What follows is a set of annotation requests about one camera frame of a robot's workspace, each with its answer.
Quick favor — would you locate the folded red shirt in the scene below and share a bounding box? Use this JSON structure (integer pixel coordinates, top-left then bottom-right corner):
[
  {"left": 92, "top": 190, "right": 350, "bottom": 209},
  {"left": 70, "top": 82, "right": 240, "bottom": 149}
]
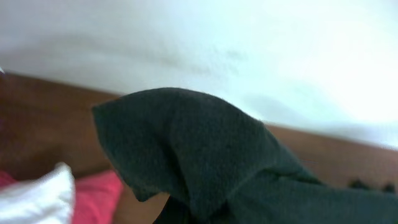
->
[{"left": 1, "top": 171, "right": 123, "bottom": 224}]

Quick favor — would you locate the folded white shirt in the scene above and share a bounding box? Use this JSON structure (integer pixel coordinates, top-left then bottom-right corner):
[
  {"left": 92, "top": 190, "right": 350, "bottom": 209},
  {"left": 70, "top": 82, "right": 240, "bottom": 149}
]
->
[{"left": 1, "top": 162, "right": 75, "bottom": 224}]

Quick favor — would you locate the black t-shirt white lettering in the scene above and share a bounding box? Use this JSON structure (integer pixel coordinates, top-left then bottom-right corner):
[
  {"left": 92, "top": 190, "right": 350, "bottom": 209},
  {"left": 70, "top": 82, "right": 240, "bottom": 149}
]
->
[{"left": 92, "top": 88, "right": 397, "bottom": 224}]

